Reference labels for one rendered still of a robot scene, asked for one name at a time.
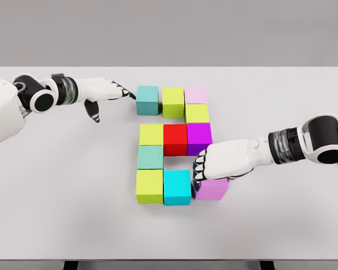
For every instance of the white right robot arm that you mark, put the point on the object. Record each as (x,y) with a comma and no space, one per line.
(312,140)

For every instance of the teal cube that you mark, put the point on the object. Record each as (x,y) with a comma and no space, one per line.
(147,101)

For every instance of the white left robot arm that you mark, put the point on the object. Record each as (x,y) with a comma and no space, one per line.
(31,92)

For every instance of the cyan cube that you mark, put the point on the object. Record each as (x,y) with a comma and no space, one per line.
(177,188)

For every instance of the pale pink cube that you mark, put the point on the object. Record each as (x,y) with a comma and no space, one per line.
(195,95)

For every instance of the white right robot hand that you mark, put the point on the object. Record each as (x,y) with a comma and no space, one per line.
(222,161)

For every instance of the mint green cube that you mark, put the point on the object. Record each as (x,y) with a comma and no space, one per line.
(150,157)

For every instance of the red cube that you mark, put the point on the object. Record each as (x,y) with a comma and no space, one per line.
(175,139)

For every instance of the purple cube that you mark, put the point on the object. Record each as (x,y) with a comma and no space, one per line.
(198,136)

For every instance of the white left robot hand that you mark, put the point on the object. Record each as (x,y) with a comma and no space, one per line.
(101,89)

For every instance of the yellow-green cube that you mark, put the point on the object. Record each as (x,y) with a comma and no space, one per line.
(148,187)
(197,113)
(173,102)
(151,135)

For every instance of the orchid pink cube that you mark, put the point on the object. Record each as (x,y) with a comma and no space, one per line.
(212,189)

